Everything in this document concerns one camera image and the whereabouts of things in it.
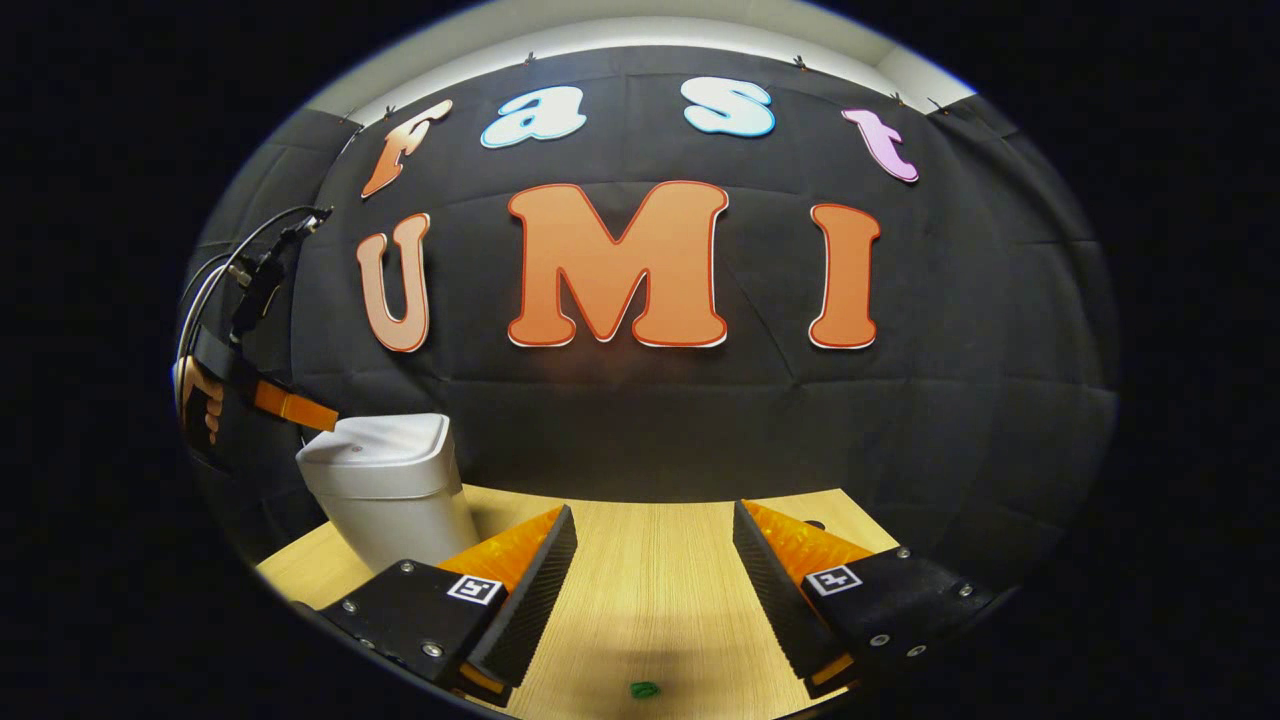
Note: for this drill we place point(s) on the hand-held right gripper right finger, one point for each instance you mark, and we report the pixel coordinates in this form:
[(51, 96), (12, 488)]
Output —
[(775, 600)]

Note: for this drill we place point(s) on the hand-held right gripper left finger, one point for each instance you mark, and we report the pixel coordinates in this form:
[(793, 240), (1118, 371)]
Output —
[(535, 600)]

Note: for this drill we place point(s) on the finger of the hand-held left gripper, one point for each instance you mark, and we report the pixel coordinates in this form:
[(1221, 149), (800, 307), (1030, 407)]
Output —
[(295, 405)]

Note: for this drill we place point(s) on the white desktop garbage bin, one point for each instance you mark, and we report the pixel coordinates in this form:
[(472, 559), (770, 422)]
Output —
[(390, 490)]

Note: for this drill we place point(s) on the green paper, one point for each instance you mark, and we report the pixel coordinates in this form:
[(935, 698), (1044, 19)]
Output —
[(645, 689)]

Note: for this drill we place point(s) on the wooden desktop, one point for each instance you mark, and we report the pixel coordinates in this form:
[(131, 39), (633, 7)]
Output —
[(650, 580)]

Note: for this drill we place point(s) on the black backdrop cloth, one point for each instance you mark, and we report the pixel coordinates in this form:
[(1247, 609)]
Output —
[(700, 420)]

